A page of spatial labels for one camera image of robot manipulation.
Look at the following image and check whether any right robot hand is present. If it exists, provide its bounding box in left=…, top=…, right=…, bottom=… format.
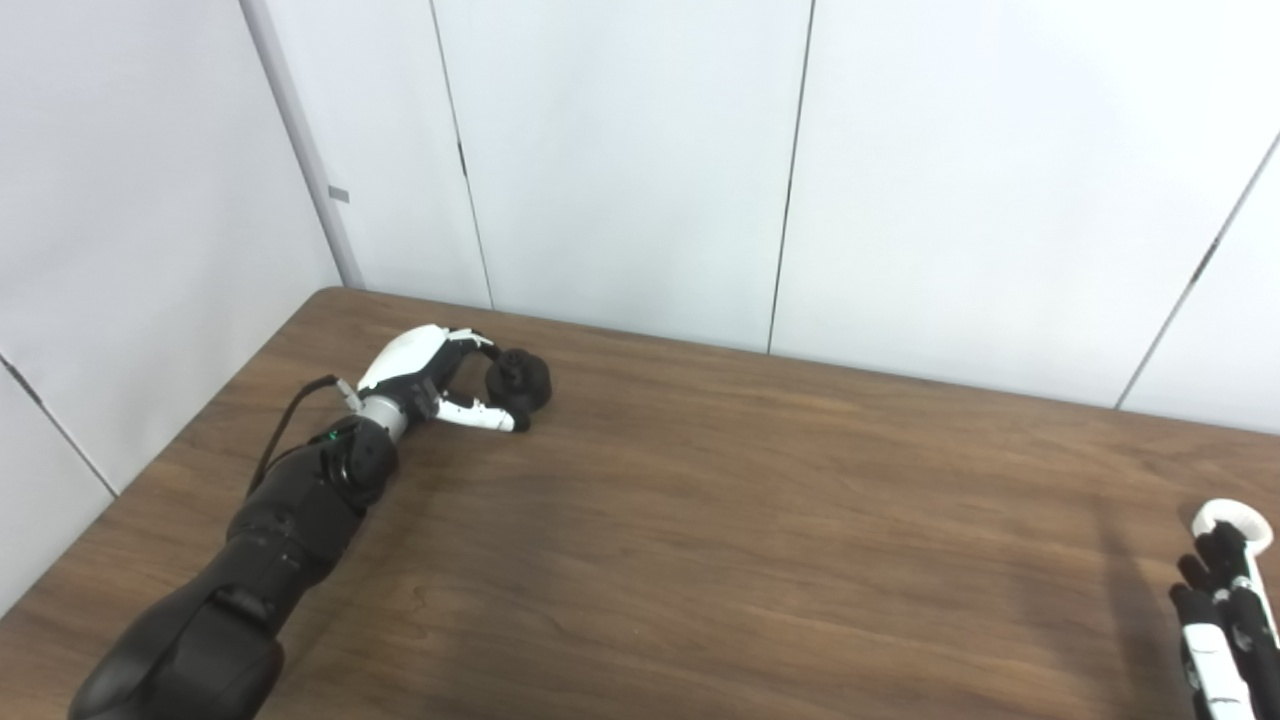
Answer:
left=1170, top=520, right=1280, bottom=720

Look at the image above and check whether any white ring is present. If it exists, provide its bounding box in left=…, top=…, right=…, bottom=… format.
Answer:
left=1191, top=498, right=1275, bottom=556

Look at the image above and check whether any round black part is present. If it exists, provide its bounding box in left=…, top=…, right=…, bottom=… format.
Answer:
left=485, top=348, right=553, bottom=426

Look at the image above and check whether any gray wall corner post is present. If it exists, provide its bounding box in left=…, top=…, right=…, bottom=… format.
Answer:
left=238, top=0, right=366, bottom=291

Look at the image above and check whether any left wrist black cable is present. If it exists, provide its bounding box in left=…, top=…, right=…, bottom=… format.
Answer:
left=247, top=375, right=361, bottom=496

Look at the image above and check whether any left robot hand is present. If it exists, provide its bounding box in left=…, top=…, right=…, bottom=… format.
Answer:
left=356, top=323, right=531, bottom=434

